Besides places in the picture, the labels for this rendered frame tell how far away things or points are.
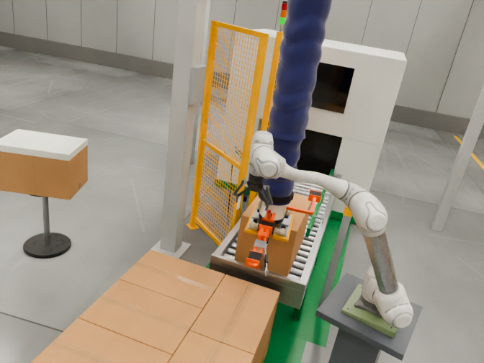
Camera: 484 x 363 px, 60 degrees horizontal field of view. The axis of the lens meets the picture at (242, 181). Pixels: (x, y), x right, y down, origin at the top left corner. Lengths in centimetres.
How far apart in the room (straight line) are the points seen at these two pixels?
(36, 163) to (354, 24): 899
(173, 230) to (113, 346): 172
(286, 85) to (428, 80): 930
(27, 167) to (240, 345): 219
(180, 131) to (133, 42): 919
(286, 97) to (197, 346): 146
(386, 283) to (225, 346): 94
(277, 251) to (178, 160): 126
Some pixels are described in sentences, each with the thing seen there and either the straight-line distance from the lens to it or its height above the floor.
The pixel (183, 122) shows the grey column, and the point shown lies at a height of 130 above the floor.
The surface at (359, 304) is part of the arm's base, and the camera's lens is 261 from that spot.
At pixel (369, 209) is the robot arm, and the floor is 153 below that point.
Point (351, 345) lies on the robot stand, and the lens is 273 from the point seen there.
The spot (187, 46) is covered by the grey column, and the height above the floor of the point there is 191.
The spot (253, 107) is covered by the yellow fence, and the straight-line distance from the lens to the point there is 336.
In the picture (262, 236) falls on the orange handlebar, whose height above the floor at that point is 105.
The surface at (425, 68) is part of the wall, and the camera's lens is 1147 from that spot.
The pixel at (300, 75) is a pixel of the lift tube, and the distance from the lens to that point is 236.
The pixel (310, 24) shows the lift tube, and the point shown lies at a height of 224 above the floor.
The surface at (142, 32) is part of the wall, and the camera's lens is 1249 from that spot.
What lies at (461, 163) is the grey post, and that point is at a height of 92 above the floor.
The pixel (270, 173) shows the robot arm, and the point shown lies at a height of 166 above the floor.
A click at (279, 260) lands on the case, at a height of 69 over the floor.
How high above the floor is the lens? 231
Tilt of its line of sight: 24 degrees down
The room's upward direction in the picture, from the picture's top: 9 degrees clockwise
